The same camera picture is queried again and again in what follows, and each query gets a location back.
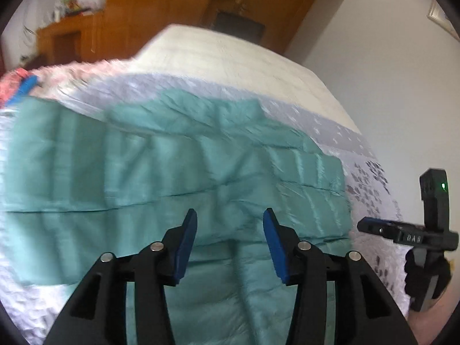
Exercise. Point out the person's right hand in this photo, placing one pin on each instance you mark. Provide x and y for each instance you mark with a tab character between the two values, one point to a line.
411	276

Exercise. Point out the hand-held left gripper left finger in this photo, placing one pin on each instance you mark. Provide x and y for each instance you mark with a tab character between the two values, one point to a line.
185	244

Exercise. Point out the grey leaf-print quilted bedspread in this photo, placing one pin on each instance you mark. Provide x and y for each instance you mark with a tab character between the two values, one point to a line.
323	125

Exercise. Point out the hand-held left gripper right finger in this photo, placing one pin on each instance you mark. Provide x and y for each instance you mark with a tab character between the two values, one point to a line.
275	244

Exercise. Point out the cream mattress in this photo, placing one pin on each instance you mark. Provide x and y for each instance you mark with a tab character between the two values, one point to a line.
215	57

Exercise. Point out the white wall frame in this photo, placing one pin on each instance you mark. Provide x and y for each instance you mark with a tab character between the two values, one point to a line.
442	18

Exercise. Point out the blue cloth item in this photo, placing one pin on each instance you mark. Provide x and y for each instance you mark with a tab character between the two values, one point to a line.
25	88

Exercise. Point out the pink patterned cloth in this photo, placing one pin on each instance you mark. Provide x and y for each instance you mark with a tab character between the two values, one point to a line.
10	86

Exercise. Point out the green puffer jacket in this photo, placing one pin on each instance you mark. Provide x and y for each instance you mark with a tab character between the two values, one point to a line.
143	172

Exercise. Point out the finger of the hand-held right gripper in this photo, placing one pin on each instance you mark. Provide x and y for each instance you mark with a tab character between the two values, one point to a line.
375	227

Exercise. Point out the person's right forearm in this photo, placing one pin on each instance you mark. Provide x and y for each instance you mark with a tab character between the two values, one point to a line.
427	327

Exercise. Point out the black screen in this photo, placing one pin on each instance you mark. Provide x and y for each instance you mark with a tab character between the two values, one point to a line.
237	25

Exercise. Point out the wooden desk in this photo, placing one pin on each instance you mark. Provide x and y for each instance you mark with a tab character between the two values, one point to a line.
68	39

